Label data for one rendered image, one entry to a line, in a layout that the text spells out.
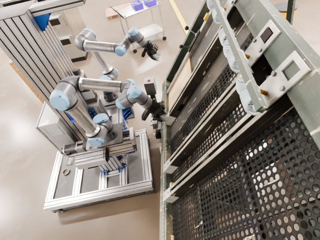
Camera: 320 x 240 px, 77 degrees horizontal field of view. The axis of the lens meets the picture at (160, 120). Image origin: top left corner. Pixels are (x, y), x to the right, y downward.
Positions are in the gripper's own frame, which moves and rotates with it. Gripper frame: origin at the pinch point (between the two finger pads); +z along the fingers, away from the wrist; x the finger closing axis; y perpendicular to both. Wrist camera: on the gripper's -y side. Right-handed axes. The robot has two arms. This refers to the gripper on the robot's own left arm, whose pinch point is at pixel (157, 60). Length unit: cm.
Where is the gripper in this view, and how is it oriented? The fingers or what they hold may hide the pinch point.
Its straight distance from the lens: 187.8
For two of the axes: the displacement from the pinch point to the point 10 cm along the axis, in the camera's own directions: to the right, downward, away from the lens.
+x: 1.5, -8.5, 5.1
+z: 6.3, 4.8, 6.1
